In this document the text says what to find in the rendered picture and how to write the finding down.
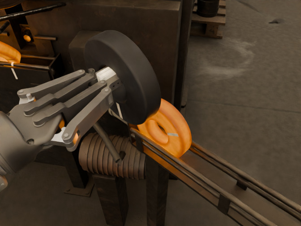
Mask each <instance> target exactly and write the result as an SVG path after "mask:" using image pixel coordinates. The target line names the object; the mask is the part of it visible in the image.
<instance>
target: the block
mask: <svg viewBox="0 0 301 226"><path fill-rule="evenodd" d="M99 33H101V31H90V30H81V31H79V32H78V34H77V35H76V36H75V38H74V39H73V40H72V42H71V43H70V45H69V53H70V57H71V61H72V64H73V69H74V72H75V71H78V70H84V71H85V73H88V71H87V68H86V64H85V59H84V46H85V43H86V42H87V40H88V39H89V38H91V37H93V36H95V35H97V34H99Z"/></svg>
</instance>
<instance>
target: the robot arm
mask: <svg viewBox="0 0 301 226"><path fill-rule="evenodd" d="M88 71H89V74H88V73H85V71H84V70H78V71H75V72H73V73H70V74H68V75H65V76H62V77H60V78H57V79H54V80H52V81H49V82H47V83H44V84H41V85H39V86H36V87H32V88H26V89H21V90H19V91H18V92H17V94H18V96H19V98H20V101H19V104H18V105H16V106H15V107H14V108H13V109H12V110H11V111H10V112H9V113H7V114H5V113H4V112H2V111H0V191H1V190H3V189H5V188H6V187H7V185H8V182H7V180H6V178H5V176H4V175H5V174H7V173H8V174H9V175H11V174H13V175H14V174H15V173H17V172H18V171H20V170H21V169H23V168H24V167H26V166H27V165H29V164H30V163H31V162H33V161H34V160H35V159H36V156H37V154H38V153H39V152H41V151H43V150H47V149H50V148H52V147H53V146H54V145H58V146H65V147H66V148H67V150H68V151H70V152H72V151H74V150H75V149H76V148H77V146H78V144H79V141H80V139H81V137H82V136H83V135H84V134H85V133H86V132H87V131H88V130H89V129H90V128H91V127H92V126H93V125H94V124H95V123H96V122H97V121H98V120H99V119H100V118H101V117H102V115H103V114H104V113H105V112H106V111H107V110H108V109H109V108H110V107H111V106H112V105H113V104H114V101H113V97H112V91H113V90H115V89H116V88H118V87H119V86H121V85H122V84H123V83H122V81H121V79H120V78H119V77H118V75H117V74H116V73H115V72H114V71H113V70H112V69H111V68H109V67H108V66H106V67H104V68H102V69H101V70H99V71H97V72H96V73H95V70H94V69H92V68H91V69H88Z"/></svg>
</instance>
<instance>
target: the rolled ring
mask: <svg viewBox="0 0 301 226"><path fill-rule="evenodd" d="M20 59H21V54H20V52H19V51H18V50H16V49H15V48H13V47H11V46H9V45H8V44H5V43H3V42H1V41H0V61H6V62H15V63H20Z"/></svg>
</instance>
